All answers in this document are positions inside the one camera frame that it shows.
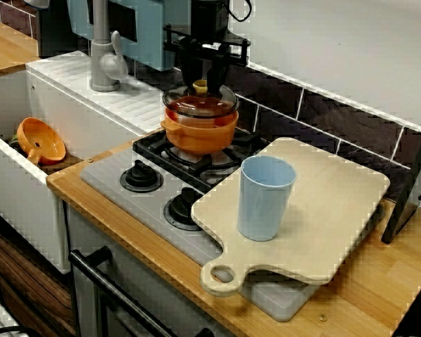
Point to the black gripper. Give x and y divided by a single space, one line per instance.
207 17

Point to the white toy sink unit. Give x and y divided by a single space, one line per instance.
91 116

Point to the orange plastic funnel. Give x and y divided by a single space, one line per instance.
42 140

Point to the black stove knob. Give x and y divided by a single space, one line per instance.
182 210
140 177

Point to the grey toy faucet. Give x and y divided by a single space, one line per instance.
100 52

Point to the light blue plastic cup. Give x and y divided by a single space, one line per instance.
263 210

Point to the teal box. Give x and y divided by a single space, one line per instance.
151 35

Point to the black burner grate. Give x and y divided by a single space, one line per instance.
151 144

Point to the grey toy stove panel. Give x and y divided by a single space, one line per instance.
108 172

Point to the smoked glass lid yellow knob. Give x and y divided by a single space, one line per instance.
196 105

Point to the orange toy pot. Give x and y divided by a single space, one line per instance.
203 137

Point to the white oven door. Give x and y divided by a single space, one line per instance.
144 267

